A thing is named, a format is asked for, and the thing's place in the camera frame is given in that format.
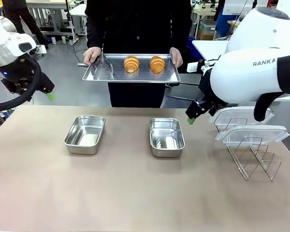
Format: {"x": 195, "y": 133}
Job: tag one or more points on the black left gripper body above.
{"x": 19, "y": 77}

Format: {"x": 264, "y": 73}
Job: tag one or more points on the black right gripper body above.
{"x": 206, "y": 96}

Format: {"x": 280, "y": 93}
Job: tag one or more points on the rectangular steel container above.
{"x": 84, "y": 147}
{"x": 166, "y": 151}

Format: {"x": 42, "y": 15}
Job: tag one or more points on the metal tongs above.
{"x": 102, "y": 68}

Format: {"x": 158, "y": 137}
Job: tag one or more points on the golden croissant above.
{"x": 157, "y": 64}
{"x": 131, "y": 64}

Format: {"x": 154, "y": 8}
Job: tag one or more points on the clear plastic clip lid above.
{"x": 239, "y": 114}
{"x": 253, "y": 135}

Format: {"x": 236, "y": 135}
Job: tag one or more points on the perforated metal baking tray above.
{"x": 142, "y": 75}

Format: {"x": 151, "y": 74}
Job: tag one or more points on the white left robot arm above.
{"x": 13, "y": 44}

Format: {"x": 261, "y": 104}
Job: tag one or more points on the person right forearm black sleeve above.
{"x": 94, "y": 33}

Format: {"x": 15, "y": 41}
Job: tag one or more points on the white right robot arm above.
{"x": 244, "y": 77}

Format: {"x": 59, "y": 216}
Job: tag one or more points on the person left forearm black sleeve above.
{"x": 182, "y": 33}

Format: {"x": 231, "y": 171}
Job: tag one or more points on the person left hand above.
{"x": 177, "y": 56}

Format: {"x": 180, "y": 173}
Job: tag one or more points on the person right hand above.
{"x": 91, "y": 55}

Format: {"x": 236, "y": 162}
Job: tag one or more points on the black chair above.
{"x": 189, "y": 78}

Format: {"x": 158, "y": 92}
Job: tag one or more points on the dark cart with cans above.
{"x": 0, "y": 118}

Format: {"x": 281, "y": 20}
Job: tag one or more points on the white side table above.
{"x": 210, "y": 48}

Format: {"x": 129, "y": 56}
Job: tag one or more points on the background person dark clothes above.
{"x": 24, "y": 19}

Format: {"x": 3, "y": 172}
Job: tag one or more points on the cardboard box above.
{"x": 206, "y": 35}

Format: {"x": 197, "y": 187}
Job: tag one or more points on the grey background workbench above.
{"x": 53, "y": 7}

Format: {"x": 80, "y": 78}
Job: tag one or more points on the wooden top background table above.
{"x": 207, "y": 12}

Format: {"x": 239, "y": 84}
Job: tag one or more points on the person torso black clothes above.
{"x": 137, "y": 24}

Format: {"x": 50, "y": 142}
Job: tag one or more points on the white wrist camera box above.
{"x": 192, "y": 67}

